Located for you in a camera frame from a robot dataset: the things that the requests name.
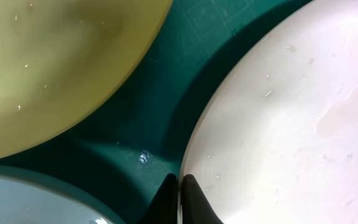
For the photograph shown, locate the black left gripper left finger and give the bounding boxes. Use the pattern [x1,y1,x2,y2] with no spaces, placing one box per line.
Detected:
[137,174,178,224]

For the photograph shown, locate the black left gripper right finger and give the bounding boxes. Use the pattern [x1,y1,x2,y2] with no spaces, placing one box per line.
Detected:
[181,174,223,224]

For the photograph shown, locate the white pink plate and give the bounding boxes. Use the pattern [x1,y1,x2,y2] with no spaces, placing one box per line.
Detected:
[181,0,358,223]

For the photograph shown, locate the light blue plate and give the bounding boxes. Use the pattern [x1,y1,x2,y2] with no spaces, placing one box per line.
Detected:
[0,176,111,224]

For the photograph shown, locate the teal plastic tray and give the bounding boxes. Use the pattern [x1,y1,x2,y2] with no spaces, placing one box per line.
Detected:
[0,0,308,223]

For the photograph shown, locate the yellow plate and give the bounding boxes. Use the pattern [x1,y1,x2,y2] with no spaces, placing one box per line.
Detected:
[0,0,172,158]

